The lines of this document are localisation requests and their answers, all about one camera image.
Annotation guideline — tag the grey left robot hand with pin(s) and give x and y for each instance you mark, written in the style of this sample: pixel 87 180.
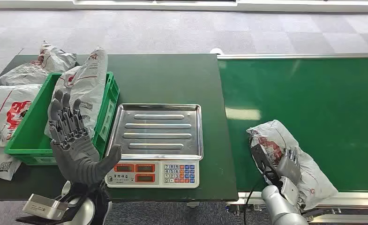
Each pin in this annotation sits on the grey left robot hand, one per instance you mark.
pixel 75 158

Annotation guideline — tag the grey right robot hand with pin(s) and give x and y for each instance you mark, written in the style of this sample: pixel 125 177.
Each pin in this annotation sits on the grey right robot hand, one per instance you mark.
pixel 289 167

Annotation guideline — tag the white red-print mailer package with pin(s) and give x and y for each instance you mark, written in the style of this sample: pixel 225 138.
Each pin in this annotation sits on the white red-print mailer package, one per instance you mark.
pixel 314 177

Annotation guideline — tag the wrinkled white mailer package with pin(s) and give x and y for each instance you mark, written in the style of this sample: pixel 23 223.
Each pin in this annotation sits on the wrinkled white mailer package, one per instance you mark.
pixel 31 73

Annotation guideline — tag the green plastic crate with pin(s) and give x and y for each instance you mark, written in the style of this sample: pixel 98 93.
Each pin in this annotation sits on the green plastic crate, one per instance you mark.
pixel 31 136

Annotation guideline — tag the tall white mailer black letters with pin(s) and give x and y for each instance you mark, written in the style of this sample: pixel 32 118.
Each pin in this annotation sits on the tall white mailer black letters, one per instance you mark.
pixel 90 80

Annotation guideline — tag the flat white mailer red picture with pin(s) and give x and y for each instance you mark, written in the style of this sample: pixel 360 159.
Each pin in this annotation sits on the flat white mailer red picture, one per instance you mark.
pixel 3 115

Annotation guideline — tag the white electronic scale steel tray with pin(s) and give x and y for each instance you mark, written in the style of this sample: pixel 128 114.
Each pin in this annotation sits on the white electronic scale steel tray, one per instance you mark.
pixel 159 133

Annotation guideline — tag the white table foot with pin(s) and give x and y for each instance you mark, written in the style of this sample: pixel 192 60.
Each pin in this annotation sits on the white table foot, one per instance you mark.
pixel 193 204

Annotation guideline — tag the white round roller cap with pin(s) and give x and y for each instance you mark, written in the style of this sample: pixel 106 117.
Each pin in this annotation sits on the white round roller cap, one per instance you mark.
pixel 216 51

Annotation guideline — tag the green conveyor belt aluminium frame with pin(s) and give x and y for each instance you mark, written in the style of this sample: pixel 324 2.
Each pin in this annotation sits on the green conveyor belt aluminium frame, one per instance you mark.
pixel 311 93

